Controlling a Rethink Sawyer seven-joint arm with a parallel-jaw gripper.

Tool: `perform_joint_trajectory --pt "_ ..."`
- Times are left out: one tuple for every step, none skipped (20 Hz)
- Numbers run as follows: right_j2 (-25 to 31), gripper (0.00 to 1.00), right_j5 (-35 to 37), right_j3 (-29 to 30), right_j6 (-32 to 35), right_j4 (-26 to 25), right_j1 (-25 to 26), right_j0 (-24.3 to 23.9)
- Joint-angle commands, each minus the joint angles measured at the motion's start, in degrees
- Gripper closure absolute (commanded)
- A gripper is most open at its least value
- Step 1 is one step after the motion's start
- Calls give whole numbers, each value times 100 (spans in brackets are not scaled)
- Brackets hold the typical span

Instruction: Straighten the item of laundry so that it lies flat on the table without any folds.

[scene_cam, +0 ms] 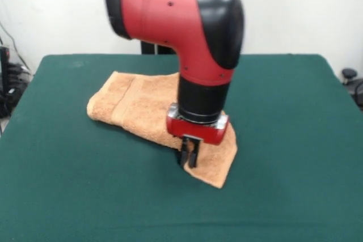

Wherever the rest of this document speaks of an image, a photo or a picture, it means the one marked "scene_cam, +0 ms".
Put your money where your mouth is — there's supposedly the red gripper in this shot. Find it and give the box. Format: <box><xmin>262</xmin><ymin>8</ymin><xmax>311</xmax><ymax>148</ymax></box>
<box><xmin>166</xmin><ymin>103</ymin><xmax>230</xmax><ymax>168</ymax></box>

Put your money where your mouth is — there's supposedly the orange terry towel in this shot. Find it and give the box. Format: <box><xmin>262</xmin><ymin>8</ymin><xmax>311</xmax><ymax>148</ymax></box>
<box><xmin>86</xmin><ymin>71</ymin><xmax>238</xmax><ymax>189</ymax></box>

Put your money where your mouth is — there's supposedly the dark green table cloth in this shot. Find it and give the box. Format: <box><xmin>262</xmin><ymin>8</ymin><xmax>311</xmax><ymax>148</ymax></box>
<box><xmin>0</xmin><ymin>53</ymin><xmax>363</xmax><ymax>242</ymax></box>

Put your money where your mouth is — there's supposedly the black equipment pile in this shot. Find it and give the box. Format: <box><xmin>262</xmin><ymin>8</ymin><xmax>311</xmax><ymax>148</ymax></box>
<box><xmin>0</xmin><ymin>63</ymin><xmax>33</xmax><ymax>118</ymax></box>

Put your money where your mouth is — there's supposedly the black upright device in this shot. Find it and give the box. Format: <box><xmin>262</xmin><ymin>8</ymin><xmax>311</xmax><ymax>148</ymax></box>
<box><xmin>0</xmin><ymin>45</ymin><xmax>11</xmax><ymax>97</ymax></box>

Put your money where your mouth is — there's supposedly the grey cable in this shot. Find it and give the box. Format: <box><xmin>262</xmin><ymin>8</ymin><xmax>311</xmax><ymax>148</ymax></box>
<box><xmin>0</xmin><ymin>22</ymin><xmax>31</xmax><ymax>73</ymax></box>

